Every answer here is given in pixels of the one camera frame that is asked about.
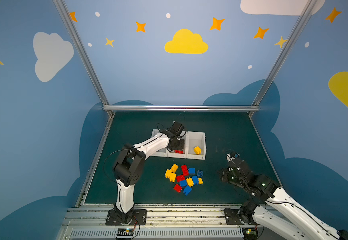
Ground yellow lego brick top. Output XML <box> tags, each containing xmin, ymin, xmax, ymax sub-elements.
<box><xmin>194</xmin><ymin>146</ymin><xmax>202</xmax><ymax>155</ymax></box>

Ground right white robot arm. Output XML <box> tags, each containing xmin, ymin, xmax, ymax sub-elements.
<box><xmin>218</xmin><ymin>152</ymin><xmax>348</xmax><ymax>240</ymax></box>

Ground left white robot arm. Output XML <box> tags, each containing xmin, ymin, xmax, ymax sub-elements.
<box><xmin>111</xmin><ymin>121</ymin><xmax>185</xmax><ymax>225</ymax></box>

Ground middle white bin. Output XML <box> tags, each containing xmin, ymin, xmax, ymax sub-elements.
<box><xmin>168</xmin><ymin>131</ymin><xmax>188</xmax><ymax>159</ymax></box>

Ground white bin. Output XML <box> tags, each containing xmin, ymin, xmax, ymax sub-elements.
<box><xmin>185</xmin><ymin>132</ymin><xmax>206</xmax><ymax>161</ymax></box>
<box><xmin>168</xmin><ymin>131</ymin><xmax>188</xmax><ymax>159</ymax></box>
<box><xmin>148</xmin><ymin>129</ymin><xmax>169</xmax><ymax>158</ymax></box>

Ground left white bin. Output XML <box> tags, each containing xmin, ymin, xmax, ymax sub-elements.
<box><xmin>148</xmin><ymin>129</ymin><xmax>169</xmax><ymax>158</ymax></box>

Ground right white bin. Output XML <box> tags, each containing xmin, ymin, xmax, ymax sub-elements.
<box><xmin>185</xmin><ymin>132</ymin><xmax>206</xmax><ymax>161</ymax></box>

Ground long red brick centre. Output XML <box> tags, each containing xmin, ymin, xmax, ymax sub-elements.
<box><xmin>181</xmin><ymin>165</ymin><xmax>189</xmax><ymax>177</ymax></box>

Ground red square lego brick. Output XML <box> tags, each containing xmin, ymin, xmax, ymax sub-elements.
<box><xmin>176</xmin><ymin>175</ymin><xmax>185</xmax><ymax>183</ymax></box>

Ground red lego brick bottom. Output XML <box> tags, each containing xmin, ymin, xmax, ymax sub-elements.
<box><xmin>174</xmin><ymin>184</ymin><xmax>182</xmax><ymax>193</ymax></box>

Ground blue lego brick bottom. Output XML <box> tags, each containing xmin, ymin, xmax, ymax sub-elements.
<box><xmin>183</xmin><ymin>186</ymin><xmax>192</xmax><ymax>196</ymax></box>

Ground right control circuit board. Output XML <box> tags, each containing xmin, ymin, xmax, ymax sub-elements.
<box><xmin>242</xmin><ymin>228</ymin><xmax>258</xmax><ymax>240</ymax></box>

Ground control circuit board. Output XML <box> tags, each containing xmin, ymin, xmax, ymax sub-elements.
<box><xmin>116</xmin><ymin>228</ymin><xmax>135</xmax><ymax>238</ymax></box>
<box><xmin>242</xmin><ymin>228</ymin><xmax>258</xmax><ymax>240</ymax></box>

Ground left control circuit board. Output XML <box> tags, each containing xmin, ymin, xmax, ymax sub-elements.
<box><xmin>116</xmin><ymin>228</ymin><xmax>135</xmax><ymax>238</ymax></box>

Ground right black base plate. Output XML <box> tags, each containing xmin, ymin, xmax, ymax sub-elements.
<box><xmin>223</xmin><ymin>205</ymin><xmax>262</xmax><ymax>225</ymax></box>

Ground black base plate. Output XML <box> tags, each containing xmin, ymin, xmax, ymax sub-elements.
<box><xmin>105</xmin><ymin>209</ymin><xmax>147</xmax><ymax>226</ymax></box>
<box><xmin>223</xmin><ymin>205</ymin><xmax>262</xmax><ymax>225</ymax></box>

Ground aluminium front rail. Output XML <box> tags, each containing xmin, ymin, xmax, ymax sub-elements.
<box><xmin>60</xmin><ymin>204</ymin><xmax>308</xmax><ymax>228</ymax></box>

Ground aluminium frame back bar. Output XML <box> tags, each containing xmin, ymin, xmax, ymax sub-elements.
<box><xmin>103</xmin><ymin>105</ymin><xmax>260</xmax><ymax>112</ymax></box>

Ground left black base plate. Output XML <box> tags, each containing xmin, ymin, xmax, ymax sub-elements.
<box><xmin>105</xmin><ymin>209</ymin><xmax>147</xmax><ymax>226</ymax></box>

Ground aluminium frame left post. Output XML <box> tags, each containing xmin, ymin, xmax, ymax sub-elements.
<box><xmin>53</xmin><ymin>0</ymin><xmax>109</xmax><ymax>107</ymax></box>

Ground aluminium frame post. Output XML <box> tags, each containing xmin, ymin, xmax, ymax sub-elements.
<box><xmin>53</xmin><ymin>0</ymin><xmax>109</xmax><ymax>107</ymax></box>
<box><xmin>248</xmin><ymin>0</ymin><xmax>318</xmax><ymax>118</ymax></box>

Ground white slotted cable duct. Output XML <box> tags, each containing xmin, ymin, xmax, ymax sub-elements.
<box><xmin>65</xmin><ymin>228</ymin><xmax>243</xmax><ymax>240</ymax></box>

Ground aluminium frame right post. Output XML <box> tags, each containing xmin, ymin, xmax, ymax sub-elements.
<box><xmin>248</xmin><ymin>0</ymin><xmax>318</xmax><ymax>118</ymax></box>

